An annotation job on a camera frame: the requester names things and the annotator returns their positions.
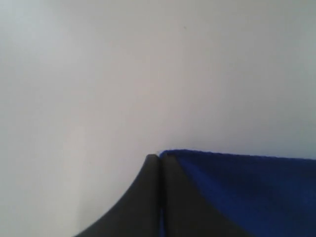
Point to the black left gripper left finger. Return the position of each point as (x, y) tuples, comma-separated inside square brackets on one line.
[(137, 212)]

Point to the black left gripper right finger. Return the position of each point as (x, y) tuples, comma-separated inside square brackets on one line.
[(185, 212)]

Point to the blue microfiber towel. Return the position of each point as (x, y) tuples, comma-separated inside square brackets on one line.
[(266, 196)]

